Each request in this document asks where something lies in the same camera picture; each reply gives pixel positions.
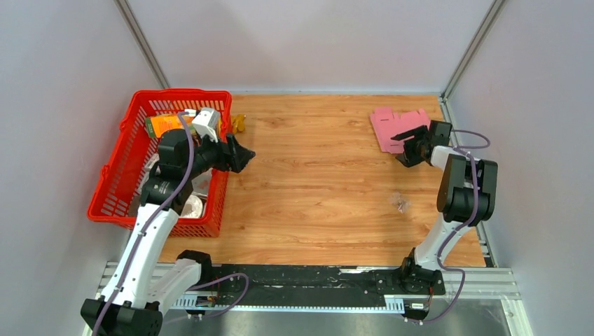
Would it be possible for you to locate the orange green sponge pack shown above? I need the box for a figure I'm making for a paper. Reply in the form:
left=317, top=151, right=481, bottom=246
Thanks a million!
left=144, top=113, right=184, bottom=139

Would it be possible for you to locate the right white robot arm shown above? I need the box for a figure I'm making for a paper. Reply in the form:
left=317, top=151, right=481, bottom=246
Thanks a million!
left=393, top=120, right=498, bottom=293

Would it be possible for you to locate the white tape roll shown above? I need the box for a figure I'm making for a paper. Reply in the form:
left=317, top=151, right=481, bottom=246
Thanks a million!
left=181, top=195, right=205, bottom=218

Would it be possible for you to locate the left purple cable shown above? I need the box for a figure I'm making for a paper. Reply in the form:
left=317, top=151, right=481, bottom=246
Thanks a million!
left=90, top=111, right=249, bottom=336

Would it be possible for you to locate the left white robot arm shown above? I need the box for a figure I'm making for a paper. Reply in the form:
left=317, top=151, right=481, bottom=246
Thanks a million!
left=81, top=129, right=256, bottom=335

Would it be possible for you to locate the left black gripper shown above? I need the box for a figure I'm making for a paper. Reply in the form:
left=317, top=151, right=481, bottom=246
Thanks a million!
left=181, top=129, right=255, bottom=179

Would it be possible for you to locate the pink paper box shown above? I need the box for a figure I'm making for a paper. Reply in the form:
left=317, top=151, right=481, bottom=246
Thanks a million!
left=370, top=107, right=430, bottom=154

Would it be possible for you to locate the purple cable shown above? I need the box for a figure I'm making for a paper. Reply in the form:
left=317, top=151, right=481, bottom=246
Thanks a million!
left=402, top=129, right=492, bottom=324
left=90, top=111, right=249, bottom=336

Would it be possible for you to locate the red plastic basket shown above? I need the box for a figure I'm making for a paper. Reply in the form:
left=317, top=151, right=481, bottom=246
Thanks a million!
left=87, top=88, right=232, bottom=238

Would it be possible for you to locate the aluminium frame rail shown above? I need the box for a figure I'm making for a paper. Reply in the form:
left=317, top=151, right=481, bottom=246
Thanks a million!
left=95, top=261, right=522, bottom=312

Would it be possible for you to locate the yellow banana toy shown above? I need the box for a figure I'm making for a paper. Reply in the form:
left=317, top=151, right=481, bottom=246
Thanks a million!
left=231, top=114, right=246, bottom=134

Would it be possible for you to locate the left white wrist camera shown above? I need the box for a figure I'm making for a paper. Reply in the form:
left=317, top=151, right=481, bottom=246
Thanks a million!
left=184, top=107, right=221, bottom=143

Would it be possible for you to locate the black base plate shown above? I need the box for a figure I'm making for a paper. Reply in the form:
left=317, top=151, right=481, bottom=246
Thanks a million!
left=194, top=264, right=446, bottom=308

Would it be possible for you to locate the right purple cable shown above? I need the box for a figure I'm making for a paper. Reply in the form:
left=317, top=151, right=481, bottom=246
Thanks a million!
left=402, top=129, right=492, bottom=324

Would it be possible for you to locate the clear plastic wrapper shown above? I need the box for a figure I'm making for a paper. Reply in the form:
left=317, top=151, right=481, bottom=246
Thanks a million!
left=389, top=192, right=410, bottom=214

